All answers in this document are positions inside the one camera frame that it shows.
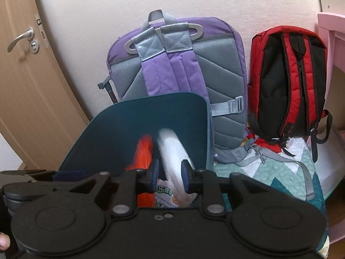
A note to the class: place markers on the teal chevron quilted blanket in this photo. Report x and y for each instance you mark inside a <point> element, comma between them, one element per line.
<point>283,183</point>

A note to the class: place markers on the orange snack wrapper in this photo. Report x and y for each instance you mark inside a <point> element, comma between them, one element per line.
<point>142,153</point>

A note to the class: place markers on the red black backpack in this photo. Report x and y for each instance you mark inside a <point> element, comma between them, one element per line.
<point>285,86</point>

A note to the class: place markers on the white printed snack packet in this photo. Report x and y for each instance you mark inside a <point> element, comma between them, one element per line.
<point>164,195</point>

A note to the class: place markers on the silver door lock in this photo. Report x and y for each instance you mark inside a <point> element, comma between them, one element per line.
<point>34,45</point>

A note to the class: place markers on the light wooden door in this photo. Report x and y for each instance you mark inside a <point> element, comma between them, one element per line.
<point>29,99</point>

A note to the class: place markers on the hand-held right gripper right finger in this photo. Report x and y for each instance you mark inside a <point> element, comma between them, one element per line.
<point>185,176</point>

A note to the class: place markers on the white round paper disc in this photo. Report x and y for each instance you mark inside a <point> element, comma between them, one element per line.
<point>175,151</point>

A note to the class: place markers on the teal plastic trash bin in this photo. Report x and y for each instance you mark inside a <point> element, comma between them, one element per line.
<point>113,129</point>

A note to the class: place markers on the purple grey backpack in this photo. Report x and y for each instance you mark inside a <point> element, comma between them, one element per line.
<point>188,81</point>

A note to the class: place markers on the person's left hand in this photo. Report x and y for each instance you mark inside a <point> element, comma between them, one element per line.
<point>4,241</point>

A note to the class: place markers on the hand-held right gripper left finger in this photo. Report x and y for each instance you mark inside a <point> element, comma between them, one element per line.
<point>155,173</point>

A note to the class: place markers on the pink furniture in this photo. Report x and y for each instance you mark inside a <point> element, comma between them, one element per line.
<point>334,86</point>

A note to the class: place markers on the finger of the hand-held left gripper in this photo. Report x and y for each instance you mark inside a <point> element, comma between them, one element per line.
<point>68,176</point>

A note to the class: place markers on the dark metal rod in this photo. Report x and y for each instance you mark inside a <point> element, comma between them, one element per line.
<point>107,90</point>

